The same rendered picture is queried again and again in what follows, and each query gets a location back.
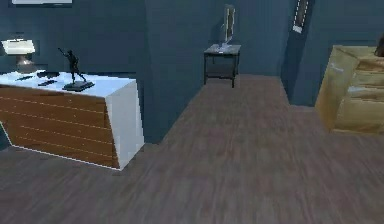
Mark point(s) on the small dark side table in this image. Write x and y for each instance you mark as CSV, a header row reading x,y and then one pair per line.
x,y
222,63

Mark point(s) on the black figure statue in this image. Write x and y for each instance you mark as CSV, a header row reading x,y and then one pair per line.
x,y
74,71

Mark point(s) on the white and brown wooden dresser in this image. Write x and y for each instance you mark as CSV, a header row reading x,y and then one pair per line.
x,y
66,116

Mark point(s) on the black remote control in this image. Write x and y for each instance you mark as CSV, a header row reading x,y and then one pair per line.
x,y
24,78
47,82

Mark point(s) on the black flat box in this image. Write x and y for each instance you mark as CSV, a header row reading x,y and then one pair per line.
x,y
47,74

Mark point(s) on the white shade table lamp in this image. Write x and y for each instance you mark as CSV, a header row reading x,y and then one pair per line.
x,y
20,50

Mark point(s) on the dark object on shelf unit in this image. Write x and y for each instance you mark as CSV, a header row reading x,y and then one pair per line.
x,y
380,46

